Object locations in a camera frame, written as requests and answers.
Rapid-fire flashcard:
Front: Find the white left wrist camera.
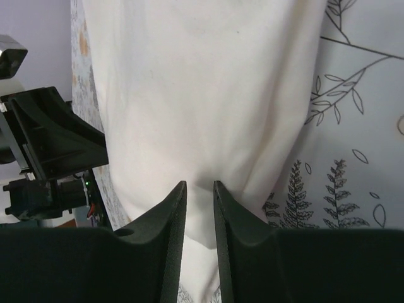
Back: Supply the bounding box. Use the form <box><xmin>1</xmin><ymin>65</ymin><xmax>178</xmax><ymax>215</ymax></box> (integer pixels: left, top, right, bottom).
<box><xmin>0</xmin><ymin>34</ymin><xmax>28</xmax><ymax>96</ymax></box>

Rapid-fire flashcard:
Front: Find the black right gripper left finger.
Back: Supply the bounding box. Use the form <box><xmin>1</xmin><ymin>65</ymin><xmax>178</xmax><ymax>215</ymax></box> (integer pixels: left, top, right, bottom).
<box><xmin>1</xmin><ymin>181</ymin><xmax>187</xmax><ymax>302</ymax></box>

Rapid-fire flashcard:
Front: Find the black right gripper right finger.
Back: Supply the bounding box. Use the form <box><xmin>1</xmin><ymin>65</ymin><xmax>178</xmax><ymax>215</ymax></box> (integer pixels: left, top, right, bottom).
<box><xmin>213</xmin><ymin>181</ymin><xmax>403</xmax><ymax>302</ymax></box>

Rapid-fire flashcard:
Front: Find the white t shirt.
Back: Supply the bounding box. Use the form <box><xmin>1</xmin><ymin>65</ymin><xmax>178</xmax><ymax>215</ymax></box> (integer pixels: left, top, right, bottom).
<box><xmin>83</xmin><ymin>1</ymin><xmax>326</xmax><ymax>302</ymax></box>

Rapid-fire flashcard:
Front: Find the floral patterned table mat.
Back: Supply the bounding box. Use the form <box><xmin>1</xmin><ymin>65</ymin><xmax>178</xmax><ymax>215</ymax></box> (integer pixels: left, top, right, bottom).
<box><xmin>71</xmin><ymin>1</ymin><xmax>403</xmax><ymax>229</ymax></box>

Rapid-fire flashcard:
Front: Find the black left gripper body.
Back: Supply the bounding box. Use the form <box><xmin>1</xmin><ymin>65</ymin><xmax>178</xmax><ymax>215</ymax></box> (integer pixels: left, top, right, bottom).
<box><xmin>1</xmin><ymin>86</ymin><xmax>108</xmax><ymax>221</ymax></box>

